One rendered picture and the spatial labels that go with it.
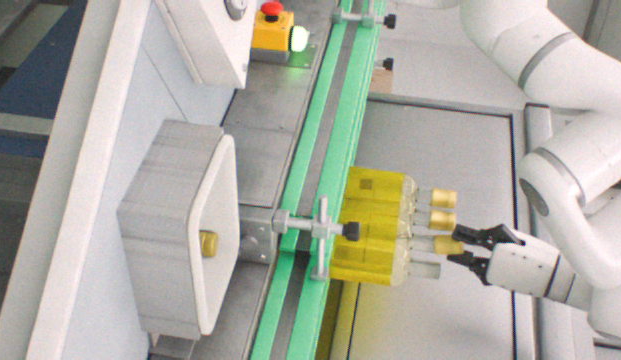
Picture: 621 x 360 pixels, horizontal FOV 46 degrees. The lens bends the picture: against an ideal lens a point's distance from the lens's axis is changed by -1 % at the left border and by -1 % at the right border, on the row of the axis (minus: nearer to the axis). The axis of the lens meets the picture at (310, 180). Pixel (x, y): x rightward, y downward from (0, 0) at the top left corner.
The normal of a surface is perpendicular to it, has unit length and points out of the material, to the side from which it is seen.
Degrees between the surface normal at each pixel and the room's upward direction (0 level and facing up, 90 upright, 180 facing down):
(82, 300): 0
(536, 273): 104
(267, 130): 90
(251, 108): 90
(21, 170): 90
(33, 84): 90
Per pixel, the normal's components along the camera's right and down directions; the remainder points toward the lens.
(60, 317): -0.07, -0.30
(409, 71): 0.03, -0.74
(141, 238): -0.17, 0.66
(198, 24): -0.16, 0.94
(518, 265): -0.44, 0.54
